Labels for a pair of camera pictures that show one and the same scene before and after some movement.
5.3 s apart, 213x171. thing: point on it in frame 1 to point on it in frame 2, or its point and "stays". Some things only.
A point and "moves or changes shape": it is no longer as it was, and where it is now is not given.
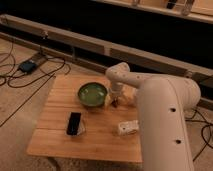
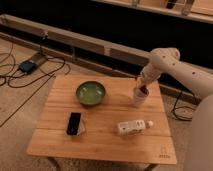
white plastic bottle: [128, 128] stays
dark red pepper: [114, 102] moves or changes shape
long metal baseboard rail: [99, 54] stays
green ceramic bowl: [92, 94] stays
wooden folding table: [78, 120] stays
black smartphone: [73, 123] stays
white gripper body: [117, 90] to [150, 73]
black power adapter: [27, 66] stays
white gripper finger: [124, 97] to [138, 82]
